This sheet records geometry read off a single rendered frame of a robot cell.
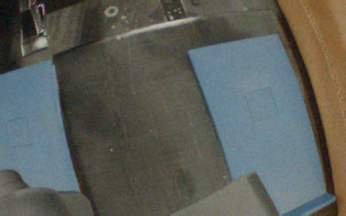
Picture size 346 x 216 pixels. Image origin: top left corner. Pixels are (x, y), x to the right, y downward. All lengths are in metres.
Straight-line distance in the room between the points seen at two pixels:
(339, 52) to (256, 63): 0.09
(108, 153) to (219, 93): 0.08
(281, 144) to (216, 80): 0.06
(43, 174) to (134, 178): 0.11
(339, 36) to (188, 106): 0.16
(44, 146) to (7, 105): 0.04
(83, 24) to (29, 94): 0.14
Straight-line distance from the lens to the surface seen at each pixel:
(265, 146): 0.72
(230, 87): 0.73
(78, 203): 0.49
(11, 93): 0.65
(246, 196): 0.38
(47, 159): 0.63
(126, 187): 0.70
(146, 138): 0.72
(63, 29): 0.77
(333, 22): 0.80
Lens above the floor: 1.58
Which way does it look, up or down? 65 degrees down
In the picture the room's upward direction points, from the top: 9 degrees clockwise
